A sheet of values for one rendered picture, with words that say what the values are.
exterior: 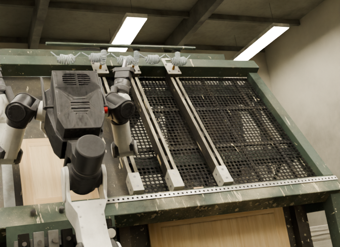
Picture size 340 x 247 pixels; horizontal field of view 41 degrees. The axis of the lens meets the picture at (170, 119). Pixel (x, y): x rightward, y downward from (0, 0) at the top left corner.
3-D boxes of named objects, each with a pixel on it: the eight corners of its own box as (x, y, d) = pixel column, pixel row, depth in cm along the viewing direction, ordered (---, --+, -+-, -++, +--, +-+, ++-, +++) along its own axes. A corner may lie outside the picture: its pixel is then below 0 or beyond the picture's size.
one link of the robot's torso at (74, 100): (126, 123, 186) (110, 63, 207) (41, 126, 173) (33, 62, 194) (113, 164, 207) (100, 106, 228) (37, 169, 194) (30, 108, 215)
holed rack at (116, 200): (70, 207, 219) (71, 206, 218) (69, 202, 221) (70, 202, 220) (337, 179, 281) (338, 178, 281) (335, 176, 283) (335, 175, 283)
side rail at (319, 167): (315, 187, 288) (323, 175, 281) (244, 83, 364) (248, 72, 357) (326, 186, 291) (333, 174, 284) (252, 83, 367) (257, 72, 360)
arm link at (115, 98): (135, 122, 219) (132, 96, 212) (120, 129, 214) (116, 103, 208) (122, 114, 227) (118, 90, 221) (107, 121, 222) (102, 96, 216)
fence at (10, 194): (4, 213, 213) (4, 208, 211) (-4, 90, 279) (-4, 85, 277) (15, 212, 215) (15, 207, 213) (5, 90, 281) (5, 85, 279)
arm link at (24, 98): (22, 133, 198) (30, 105, 193) (1, 127, 196) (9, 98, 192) (28, 123, 208) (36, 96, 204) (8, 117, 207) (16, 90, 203)
